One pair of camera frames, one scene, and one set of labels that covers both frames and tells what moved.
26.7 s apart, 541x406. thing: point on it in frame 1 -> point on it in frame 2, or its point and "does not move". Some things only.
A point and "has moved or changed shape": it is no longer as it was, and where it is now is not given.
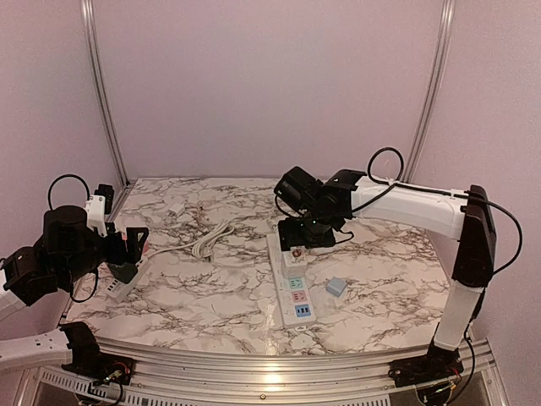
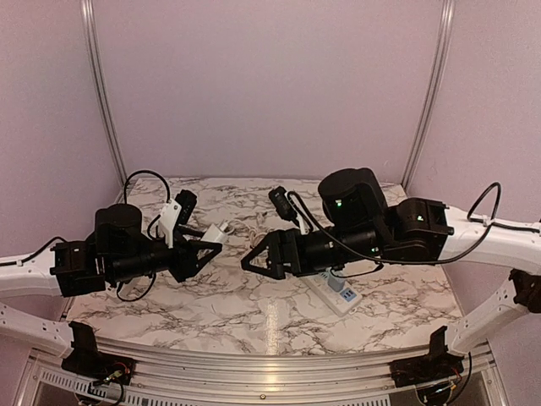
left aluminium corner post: [87, 10] does not move
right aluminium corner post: [438, 90] does not move
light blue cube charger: [336, 286] has moved or changed shape
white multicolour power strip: [293, 294] -> [341, 302]
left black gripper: [133, 250] -> [185, 264]
